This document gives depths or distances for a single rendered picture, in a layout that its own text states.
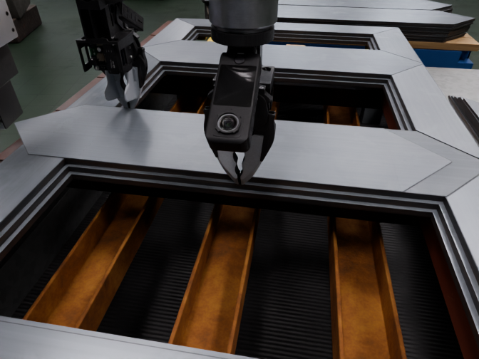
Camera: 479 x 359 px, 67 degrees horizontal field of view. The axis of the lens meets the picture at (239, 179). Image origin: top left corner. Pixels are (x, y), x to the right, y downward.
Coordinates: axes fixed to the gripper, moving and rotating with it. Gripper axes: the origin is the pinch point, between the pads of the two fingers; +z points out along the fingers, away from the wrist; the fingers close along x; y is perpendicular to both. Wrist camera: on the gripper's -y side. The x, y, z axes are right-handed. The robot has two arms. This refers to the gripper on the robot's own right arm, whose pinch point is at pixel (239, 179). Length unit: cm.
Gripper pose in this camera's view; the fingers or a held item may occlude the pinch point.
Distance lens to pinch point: 50.6
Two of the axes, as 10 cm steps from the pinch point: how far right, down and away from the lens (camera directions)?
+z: 0.0, 7.9, 6.1
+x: -9.9, -1.0, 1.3
